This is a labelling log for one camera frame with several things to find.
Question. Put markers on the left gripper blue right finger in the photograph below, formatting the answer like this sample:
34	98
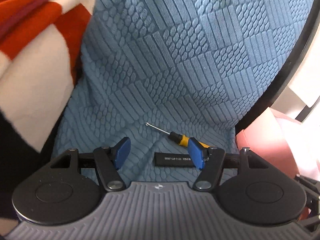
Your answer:
209	161

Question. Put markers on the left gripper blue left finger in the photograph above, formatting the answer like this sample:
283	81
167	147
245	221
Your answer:
108	160

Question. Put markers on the yellow black screwdriver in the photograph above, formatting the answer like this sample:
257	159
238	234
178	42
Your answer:
179	139

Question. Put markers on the black usb stick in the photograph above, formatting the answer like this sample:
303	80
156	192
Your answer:
172	160

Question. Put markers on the pink cardboard box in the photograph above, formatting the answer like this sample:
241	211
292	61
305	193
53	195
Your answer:
279	172

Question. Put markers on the blue textured chair cover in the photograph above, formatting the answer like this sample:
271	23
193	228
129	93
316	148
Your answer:
194	67

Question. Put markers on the cream black-framed chair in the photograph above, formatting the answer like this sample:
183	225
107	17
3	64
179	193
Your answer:
288	70

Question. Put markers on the striped red white black blanket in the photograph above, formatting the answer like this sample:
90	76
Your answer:
40	66

